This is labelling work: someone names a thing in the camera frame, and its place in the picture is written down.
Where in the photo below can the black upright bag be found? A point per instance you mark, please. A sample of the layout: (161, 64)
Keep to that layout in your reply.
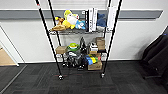
(83, 46)

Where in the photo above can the small white printed box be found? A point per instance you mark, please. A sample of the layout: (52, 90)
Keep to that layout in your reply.
(93, 48)

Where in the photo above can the green round toy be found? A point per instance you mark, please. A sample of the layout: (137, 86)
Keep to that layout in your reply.
(73, 46)

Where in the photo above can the blue yellow toy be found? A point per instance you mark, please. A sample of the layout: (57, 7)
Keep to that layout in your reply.
(90, 60)

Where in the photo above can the tall brown cardboard box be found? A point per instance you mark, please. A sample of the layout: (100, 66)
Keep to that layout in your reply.
(100, 43)

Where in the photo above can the low brown cardboard box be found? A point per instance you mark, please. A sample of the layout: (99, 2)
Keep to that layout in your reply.
(96, 66)

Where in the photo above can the small blue plush toy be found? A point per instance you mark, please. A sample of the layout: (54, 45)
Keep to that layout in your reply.
(81, 24)

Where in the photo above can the small flat cardboard box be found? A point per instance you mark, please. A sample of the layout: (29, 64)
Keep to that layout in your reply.
(61, 50)

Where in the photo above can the white box with black edge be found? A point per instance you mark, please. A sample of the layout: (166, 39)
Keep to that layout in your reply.
(89, 20)

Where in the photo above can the yellow white plush duck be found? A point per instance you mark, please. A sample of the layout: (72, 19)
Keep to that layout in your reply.
(70, 20)

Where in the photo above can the slim white box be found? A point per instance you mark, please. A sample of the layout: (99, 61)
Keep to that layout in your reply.
(95, 18)

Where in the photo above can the dark blue bag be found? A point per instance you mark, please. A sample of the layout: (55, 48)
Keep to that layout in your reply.
(101, 20)

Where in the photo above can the brown orange plush toy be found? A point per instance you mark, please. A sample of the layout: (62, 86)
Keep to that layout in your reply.
(59, 26)

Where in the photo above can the tall wide white box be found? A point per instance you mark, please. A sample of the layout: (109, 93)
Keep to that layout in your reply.
(111, 16)

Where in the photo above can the black office chair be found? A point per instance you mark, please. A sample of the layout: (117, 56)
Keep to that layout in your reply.
(156, 56)

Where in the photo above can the long grey wall band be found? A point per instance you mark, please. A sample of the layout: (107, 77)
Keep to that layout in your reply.
(20, 14)

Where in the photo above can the white door frame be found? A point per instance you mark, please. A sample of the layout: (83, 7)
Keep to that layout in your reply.
(9, 46)

